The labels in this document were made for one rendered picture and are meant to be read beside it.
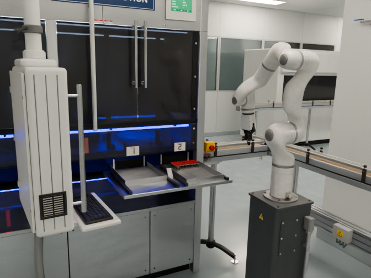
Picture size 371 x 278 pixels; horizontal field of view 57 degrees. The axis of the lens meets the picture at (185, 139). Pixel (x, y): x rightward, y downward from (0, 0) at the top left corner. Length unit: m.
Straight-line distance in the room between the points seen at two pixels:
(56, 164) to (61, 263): 0.98
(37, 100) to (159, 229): 1.38
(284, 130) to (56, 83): 1.12
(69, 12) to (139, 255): 1.64
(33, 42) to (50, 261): 1.34
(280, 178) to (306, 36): 7.79
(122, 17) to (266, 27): 6.70
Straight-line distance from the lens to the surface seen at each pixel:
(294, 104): 1.85
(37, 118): 1.55
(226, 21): 8.03
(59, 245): 2.37
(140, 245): 2.53
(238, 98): 2.05
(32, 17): 1.77
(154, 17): 2.26
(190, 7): 2.36
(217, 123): 8.01
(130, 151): 2.25
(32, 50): 1.75
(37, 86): 1.54
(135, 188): 1.99
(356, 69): 3.17
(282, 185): 1.94
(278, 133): 1.83
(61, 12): 2.12
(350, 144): 3.21
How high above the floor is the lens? 1.57
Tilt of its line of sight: 12 degrees down
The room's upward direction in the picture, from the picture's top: 1 degrees clockwise
